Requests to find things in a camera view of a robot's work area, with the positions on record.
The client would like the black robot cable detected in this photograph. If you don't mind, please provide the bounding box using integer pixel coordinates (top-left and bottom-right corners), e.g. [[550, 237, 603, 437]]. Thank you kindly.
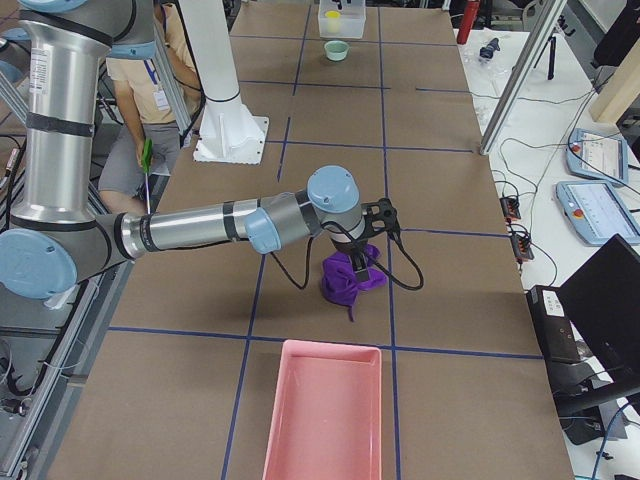
[[269, 219, 426, 291]]

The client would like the lower teach pendant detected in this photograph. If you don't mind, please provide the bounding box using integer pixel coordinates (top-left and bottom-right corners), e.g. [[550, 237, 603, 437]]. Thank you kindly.
[[555, 180, 639, 246]]

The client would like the green ceramic bowl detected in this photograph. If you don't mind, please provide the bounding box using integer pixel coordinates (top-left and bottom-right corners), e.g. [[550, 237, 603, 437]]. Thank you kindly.
[[324, 40, 350, 62]]

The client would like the black monitor on stand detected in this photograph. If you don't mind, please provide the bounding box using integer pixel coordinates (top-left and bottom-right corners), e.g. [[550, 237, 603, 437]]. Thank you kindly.
[[547, 234, 639, 445]]

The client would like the green handled stick tool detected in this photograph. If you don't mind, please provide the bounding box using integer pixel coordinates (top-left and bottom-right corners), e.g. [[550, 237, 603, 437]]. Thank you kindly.
[[140, 138, 152, 214]]

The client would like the dark blue handheld tool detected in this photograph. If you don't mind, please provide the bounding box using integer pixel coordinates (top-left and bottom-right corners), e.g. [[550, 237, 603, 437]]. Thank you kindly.
[[479, 37, 500, 61]]

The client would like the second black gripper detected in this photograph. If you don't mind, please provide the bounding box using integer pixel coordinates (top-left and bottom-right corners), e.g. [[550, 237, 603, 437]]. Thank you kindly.
[[331, 0, 354, 12]]

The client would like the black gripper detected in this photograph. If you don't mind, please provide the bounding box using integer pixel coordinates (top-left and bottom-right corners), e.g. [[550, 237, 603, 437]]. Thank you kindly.
[[331, 239, 369, 282]]

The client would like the seated person in beige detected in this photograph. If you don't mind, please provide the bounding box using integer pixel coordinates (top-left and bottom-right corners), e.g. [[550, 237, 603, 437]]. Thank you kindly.
[[98, 1, 201, 215]]

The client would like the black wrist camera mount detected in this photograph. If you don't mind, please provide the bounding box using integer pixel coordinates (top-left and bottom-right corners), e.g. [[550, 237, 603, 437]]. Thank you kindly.
[[361, 198, 400, 239]]

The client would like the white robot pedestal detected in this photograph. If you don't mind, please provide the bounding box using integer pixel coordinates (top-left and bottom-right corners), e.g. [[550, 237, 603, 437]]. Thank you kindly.
[[179, 0, 269, 165]]

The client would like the teach pendant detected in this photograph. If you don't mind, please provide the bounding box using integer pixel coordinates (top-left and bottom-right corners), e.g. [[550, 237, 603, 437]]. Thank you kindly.
[[566, 128, 629, 187], [555, 180, 639, 246]]

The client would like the lower orange connector block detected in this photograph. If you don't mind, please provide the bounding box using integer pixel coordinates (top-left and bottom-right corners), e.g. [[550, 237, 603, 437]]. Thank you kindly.
[[510, 231, 534, 263]]

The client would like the purple cloth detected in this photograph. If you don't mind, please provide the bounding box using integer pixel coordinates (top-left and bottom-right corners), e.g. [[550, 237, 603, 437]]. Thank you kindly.
[[321, 244, 387, 322]]

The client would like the pink plastic tray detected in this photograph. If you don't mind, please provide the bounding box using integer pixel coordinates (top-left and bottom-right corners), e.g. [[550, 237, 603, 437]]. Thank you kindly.
[[262, 339, 382, 479]]

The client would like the aluminium frame post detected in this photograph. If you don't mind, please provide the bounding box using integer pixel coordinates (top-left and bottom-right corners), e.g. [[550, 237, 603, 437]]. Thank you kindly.
[[479, 0, 567, 155]]

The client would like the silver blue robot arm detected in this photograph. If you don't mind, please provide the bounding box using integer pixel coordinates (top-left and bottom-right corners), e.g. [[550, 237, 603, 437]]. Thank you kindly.
[[1, 1, 369, 299]]

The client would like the black box device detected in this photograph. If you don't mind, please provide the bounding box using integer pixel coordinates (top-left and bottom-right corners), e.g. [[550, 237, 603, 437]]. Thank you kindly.
[[526, 285, 581, 364]]

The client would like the upper teach pendant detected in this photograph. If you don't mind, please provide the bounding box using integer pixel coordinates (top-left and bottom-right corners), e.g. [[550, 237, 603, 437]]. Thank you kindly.
[[566, 128, 629, 187]]

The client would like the upper orange connector block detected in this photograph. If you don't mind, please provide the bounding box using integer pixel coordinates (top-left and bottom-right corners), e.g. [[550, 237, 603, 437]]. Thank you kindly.
[[500, 196, 521, 222]]

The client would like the yellow plastic cup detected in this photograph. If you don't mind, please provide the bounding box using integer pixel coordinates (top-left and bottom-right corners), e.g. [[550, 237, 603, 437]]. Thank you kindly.
[[324, 10, 341, 35]]

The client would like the red bottle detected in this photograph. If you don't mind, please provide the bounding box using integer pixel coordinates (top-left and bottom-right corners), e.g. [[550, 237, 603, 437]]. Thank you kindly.
[[456, 0, 480, 45]]

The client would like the clear plastic storage box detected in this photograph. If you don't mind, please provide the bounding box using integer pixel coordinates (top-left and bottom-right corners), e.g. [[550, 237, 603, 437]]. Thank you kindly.
[[317, 0, 366, 39]]

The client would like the orange connector block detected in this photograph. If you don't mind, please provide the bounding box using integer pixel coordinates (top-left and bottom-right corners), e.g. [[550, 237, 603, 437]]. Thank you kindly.
[[500, 196, 521, 222], [510, 231, 534, 263]]

